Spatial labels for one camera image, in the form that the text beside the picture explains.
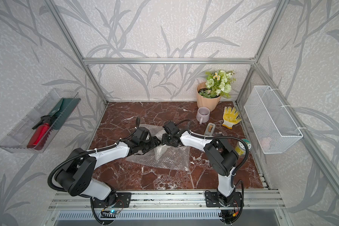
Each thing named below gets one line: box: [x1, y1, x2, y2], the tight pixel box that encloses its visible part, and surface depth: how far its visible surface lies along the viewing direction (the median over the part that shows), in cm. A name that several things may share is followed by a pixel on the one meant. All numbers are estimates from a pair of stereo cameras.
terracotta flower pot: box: [196, 81, 222, 112], surface depth 104 cm
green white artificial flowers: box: [199, 69, 236, 99], surface depth 96 cm
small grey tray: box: [203, 122, 216, 137], surface depth 101 cm
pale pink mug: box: [195, 106, 210, 125], surface depth 107 cm
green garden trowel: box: [48, 97, 81, 131], surface depth 72 cm
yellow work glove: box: [222, 105, 243, 130], surface depth 113 cm
